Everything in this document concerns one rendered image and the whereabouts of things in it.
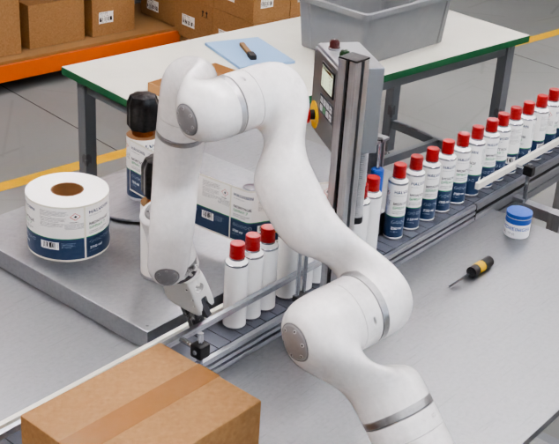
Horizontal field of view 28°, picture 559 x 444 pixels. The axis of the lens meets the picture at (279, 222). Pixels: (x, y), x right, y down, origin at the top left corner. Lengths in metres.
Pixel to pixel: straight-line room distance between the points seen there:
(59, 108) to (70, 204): 3.41
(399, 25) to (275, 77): 2.68
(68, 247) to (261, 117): 1.00
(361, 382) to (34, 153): 3.92
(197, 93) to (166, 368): 0.47
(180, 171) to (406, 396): 0.60
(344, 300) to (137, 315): 0.85
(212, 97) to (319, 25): 2.74
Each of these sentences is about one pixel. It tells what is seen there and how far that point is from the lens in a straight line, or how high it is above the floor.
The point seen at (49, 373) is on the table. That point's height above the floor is 0.83.
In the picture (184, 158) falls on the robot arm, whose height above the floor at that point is 1.39.
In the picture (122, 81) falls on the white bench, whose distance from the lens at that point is 4.09.
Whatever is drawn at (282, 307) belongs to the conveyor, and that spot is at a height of 0.88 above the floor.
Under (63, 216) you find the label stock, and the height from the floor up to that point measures 1.00.
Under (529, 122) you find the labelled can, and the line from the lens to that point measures 3.32.
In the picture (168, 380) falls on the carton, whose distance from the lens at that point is 1.86.
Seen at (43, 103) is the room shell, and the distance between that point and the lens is 6.12.
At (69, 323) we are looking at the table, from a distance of 2.55.
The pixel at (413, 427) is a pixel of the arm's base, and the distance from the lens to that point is 1.75.
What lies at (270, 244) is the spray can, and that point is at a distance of 2.43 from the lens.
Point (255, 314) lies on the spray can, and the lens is 2.46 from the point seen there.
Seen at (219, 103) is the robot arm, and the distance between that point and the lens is 1.74.
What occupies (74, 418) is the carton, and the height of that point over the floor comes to 1.12.
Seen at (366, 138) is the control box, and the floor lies 1.32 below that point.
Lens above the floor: 2.19
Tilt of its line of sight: 27 degrees down
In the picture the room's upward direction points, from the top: 4 degrees clockwise
